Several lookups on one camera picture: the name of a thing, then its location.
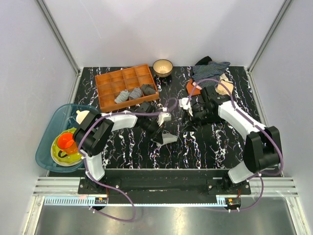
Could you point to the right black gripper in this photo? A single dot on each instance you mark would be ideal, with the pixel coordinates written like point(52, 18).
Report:
point(190, 128)

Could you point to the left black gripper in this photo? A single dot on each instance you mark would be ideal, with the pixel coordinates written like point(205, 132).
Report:
point(158, 137)

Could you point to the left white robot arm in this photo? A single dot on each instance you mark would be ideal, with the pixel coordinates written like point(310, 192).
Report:
point(94, 129)

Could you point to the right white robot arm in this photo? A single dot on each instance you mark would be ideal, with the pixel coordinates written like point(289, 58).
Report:
point(262, 144)

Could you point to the dark grey rolled underwear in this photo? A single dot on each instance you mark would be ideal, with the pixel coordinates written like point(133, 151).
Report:
point(148, 89)

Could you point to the striped rolled underwear middle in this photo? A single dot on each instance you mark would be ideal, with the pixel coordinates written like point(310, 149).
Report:
point(136, 93)

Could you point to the striped rolled underwear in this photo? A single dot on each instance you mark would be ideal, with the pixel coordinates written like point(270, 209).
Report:
point(136, 93)
point(122, 97)

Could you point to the beige underwear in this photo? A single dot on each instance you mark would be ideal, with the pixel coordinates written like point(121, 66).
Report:
point(226, 88)

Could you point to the striped rolled underwear left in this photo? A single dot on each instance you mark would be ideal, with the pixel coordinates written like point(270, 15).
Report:
point(122, 97)

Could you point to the black underwear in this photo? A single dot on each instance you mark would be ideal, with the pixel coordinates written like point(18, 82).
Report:
point(204, 61)

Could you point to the orange cloth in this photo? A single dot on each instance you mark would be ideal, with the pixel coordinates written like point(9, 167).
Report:
point(193, 90)

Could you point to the beige bowl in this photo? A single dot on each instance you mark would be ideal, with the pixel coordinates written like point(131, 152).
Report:
point(163, 67)

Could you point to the orange compartment tray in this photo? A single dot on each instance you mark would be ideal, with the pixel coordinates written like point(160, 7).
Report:
point(109, 86)

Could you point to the cream mug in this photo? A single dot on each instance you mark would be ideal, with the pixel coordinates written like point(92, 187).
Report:
point(80, 116)

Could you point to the yellow-green dotted plate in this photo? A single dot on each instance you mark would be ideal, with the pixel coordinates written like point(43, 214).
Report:
point(69, 160)

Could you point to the orange cup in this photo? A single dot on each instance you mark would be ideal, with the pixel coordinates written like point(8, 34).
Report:
point(66, 144)

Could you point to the blue plastic tub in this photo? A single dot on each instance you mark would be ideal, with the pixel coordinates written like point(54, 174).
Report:
point(62, 120)

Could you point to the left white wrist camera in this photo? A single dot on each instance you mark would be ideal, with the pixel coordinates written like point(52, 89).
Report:
point(163, 117)

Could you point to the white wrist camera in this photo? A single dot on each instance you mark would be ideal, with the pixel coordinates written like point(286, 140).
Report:
point(163, 117)
point(185, 104)

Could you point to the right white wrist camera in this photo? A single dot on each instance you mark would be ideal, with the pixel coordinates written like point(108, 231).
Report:
point(185, 104)

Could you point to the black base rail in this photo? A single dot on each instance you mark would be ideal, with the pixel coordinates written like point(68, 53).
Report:
point(165, 186)

